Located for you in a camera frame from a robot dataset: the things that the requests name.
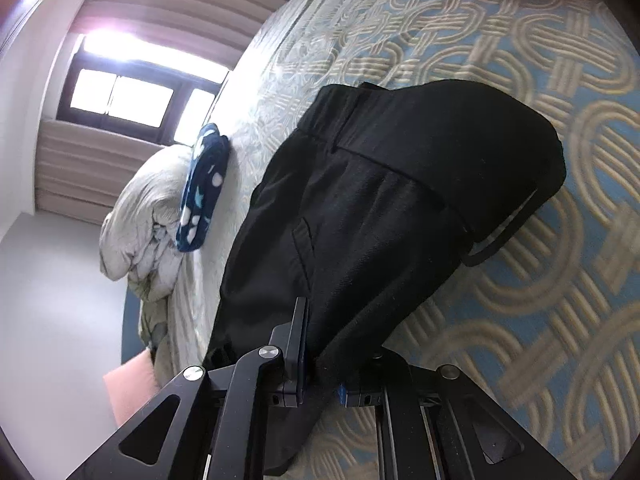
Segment pink pillow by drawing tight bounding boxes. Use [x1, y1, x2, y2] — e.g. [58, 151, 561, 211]
[102, 349, 163, 428]

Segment folded navy patterned garment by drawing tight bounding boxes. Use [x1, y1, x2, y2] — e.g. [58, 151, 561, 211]
[175, 122, 231, 253]

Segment blue headboard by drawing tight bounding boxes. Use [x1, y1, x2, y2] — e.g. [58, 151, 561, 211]
[120, 282, 151, 367]

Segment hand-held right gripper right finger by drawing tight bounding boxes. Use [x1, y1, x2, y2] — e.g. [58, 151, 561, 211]
[336, 352, 572, 480]

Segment grey patterned bed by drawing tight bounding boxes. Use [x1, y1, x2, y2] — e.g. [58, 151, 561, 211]
[165, 0, 640, 480]

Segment olive green blanket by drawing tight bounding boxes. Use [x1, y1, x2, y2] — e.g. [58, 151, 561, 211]
[137, 297, 173, 363]

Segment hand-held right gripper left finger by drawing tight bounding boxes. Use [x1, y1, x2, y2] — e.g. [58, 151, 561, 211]
[66, 296, 309, 480]

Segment folded grey patterned duvet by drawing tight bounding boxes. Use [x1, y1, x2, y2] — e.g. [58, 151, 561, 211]
[99, 144, 201, 303]

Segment dark framed window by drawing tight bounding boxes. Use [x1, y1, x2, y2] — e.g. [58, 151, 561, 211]
[56, 30, 231, 143]

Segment black pants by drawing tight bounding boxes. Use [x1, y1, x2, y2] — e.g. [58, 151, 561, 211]
[202, 81, 567, 478]

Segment beige curtain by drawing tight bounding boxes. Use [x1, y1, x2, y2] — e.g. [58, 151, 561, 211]
[67, 0, 328, 73]
[34, 119, 168, 227]

